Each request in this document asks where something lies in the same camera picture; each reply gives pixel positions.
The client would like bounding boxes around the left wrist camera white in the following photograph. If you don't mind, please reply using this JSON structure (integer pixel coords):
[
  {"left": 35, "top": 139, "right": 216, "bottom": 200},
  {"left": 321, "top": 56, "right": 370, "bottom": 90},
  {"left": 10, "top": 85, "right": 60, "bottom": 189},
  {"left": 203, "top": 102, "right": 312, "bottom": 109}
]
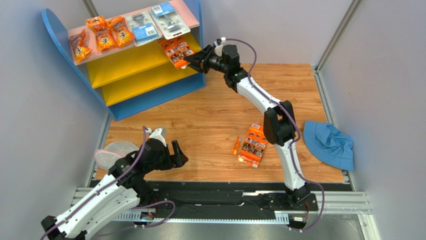
[{"left": 145, "top": 126, "right": 167, "bottom": 147}]

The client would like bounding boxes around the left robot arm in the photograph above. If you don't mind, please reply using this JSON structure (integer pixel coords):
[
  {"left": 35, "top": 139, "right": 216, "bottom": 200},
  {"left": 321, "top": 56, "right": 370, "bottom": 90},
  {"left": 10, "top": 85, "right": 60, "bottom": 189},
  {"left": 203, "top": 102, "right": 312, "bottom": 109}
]
[{"left": 41, "top": 138, "right": 189, "bottom": 240}]

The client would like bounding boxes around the small orange razor pack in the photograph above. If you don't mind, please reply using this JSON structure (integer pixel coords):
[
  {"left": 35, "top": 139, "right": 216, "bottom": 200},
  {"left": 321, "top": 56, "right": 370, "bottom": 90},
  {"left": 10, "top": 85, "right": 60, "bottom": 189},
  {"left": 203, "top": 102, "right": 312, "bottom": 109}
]
[{"left": 231, "top": 136, "right": 242, "bottom": 156}]

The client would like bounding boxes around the orange razor box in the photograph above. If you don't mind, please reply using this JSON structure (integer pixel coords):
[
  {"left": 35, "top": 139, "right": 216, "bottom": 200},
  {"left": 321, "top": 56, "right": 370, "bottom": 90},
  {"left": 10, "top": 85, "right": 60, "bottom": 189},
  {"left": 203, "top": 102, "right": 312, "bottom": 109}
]
[
  {"left": 237, "top": 123, "right": 268, "bottom": 169},
  {"left": 157, "top": 36, "right": 195, "bottom": 69}
]

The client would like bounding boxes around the white plastic bag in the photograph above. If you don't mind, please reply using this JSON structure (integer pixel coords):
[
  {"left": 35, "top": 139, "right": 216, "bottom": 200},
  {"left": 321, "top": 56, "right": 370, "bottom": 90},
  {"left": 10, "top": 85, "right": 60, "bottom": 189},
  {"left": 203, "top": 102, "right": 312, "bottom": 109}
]
[{"left": 94, "top": 141, "right": 139, "bottom": 171}]

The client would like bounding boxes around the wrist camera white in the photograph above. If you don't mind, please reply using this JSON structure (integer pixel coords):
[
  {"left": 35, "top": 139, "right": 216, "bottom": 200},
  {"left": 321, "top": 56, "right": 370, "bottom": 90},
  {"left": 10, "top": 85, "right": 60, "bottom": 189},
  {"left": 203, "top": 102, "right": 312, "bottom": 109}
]
[
  {"left": 213, "top": 37, "right": 227, "bottom": 57},
  {"left": 145, "top": 126, "right": 167, "bottom": 147}
]

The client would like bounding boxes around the orange BIC razor bag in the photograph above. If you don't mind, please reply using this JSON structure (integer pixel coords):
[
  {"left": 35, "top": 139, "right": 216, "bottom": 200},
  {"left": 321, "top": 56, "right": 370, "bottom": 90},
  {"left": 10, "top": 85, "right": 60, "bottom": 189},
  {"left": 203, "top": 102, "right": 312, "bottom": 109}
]
[
  {"left": 85, "top": 15, "right": 117, "bottom": 51},
  {"left": 69, "top": 29, "right": 93, "bottom": 64},
  {"left": 106, "top": 16, "right": 135, "bottom": 48}
]

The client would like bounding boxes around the blue Gillette razor blister pack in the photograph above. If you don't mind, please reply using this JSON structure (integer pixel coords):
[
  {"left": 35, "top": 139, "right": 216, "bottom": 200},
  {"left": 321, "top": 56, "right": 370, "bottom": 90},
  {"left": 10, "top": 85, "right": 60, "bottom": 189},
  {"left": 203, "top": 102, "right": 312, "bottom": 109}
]
[{"left": 150, "top": 2, "right": 191, "bottom": 40}]

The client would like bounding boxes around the razor blister pack on shelf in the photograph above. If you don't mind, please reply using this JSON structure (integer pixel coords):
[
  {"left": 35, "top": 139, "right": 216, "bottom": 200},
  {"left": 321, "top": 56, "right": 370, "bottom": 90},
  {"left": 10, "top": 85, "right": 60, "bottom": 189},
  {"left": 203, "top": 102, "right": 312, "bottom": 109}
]
[{"left": 125, "top": 11, "right": 161, "bottom": 47}]

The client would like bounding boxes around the blue bucket hat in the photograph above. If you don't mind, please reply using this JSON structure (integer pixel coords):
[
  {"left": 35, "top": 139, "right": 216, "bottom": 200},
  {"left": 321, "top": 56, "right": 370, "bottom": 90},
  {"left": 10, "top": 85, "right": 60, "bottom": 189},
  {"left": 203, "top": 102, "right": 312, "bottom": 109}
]
[{"left": 303, "top": 120, "right": 355, "bottom": 171}]

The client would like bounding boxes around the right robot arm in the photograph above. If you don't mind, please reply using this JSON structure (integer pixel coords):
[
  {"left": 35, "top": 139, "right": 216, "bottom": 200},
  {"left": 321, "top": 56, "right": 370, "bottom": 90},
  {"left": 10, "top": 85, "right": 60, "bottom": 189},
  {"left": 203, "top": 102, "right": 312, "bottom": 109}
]
[{"left": 184, "top": 44, "right": 311, "bottom": 209}]

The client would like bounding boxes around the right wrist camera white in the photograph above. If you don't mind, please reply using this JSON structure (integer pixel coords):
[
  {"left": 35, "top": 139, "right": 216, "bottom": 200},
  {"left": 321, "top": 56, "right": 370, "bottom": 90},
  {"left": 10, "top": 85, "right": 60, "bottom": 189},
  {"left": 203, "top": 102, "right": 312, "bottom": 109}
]
[{"left": 213, "top": 37, "right": 227, "bottom": 57}]

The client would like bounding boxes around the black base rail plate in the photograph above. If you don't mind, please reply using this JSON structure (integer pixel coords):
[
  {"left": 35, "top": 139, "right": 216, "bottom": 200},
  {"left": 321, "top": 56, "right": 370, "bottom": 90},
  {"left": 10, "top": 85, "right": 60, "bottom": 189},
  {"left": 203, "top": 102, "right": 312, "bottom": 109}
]
[{"left": 135, "top": 180, "right": 321, "bottom": 220}]

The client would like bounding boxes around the blue shelf with coloured boards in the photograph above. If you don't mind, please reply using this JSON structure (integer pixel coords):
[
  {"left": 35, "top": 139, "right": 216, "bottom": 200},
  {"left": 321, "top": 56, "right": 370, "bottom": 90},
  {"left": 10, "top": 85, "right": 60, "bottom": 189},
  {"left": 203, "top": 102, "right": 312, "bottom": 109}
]
[{"left": 41, "top": 8, "right": 206, "bottom": 121}]

